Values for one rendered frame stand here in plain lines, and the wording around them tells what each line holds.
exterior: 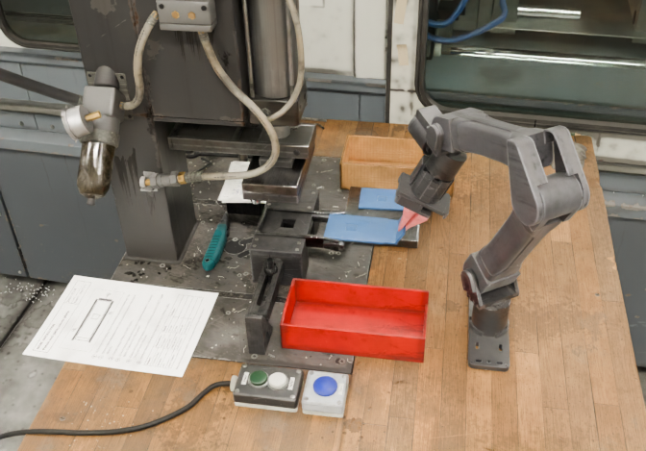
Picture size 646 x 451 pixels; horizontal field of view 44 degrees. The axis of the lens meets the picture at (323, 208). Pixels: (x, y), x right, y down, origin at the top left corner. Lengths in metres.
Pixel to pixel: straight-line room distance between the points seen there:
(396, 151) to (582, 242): 0.46
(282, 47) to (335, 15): 0.70
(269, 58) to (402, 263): 0.51
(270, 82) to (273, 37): 0.08
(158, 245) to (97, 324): 0.20
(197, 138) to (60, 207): 1.27
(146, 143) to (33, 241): 1.42
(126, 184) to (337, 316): 0.47
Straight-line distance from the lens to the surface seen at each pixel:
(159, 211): 1.54
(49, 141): 2.48
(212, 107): 1.37
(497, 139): 1.22
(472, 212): 1.72
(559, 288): 1.57
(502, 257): 1.30
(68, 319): 1.55
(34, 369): 2.77
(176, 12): 1.27
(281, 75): 1.34
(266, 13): 1.29
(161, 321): 1.50
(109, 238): 2.66
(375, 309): 1.48
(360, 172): 1.74
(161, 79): 1.37
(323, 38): 2.04
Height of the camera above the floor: 1.95
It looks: 38 degrees down
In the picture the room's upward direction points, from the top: 2 degrees counter-clockwise
